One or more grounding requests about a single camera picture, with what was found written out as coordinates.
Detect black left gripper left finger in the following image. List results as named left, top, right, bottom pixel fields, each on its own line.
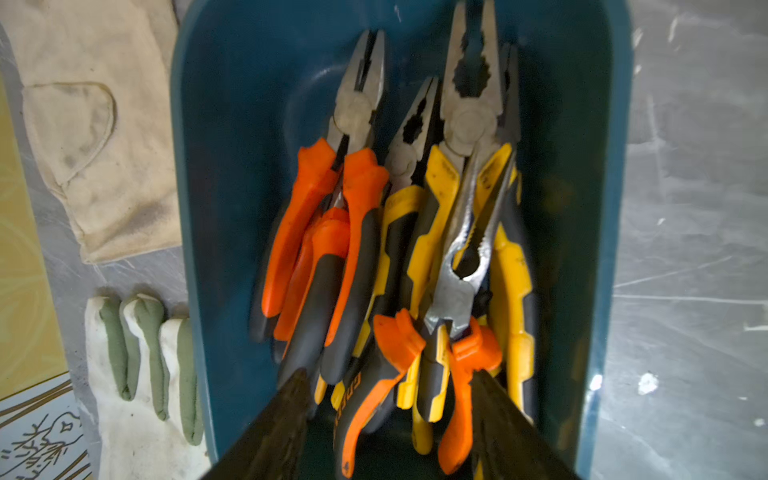
left=204, top=368, right=310, bottom=479

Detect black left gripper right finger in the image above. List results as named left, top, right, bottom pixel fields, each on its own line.
left=470, top=370, right=578, bottom=480

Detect orange black combination pliers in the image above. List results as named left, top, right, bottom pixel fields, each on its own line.
left=250, top=30, right=389, bottom=386

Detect teal plastic storage box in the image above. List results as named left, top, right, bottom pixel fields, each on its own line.
left=170, top=1, right=633, bottom=477

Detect orange black reversed pliers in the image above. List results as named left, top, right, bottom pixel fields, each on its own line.
left=333, top=143, right=514, bottom=479

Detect yellow black combination pliers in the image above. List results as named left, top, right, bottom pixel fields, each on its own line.
left=331, top=76, right=441, bottom=409

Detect white green work glove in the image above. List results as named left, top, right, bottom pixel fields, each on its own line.
left=84, top=293, right=211, bottom=479

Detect beige work glove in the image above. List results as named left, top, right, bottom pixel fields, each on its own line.
left=1, top=1, right=181, bottom=264

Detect yellow handled pliers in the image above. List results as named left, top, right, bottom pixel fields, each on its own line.
left=404, top=2, right=538, bottom=455

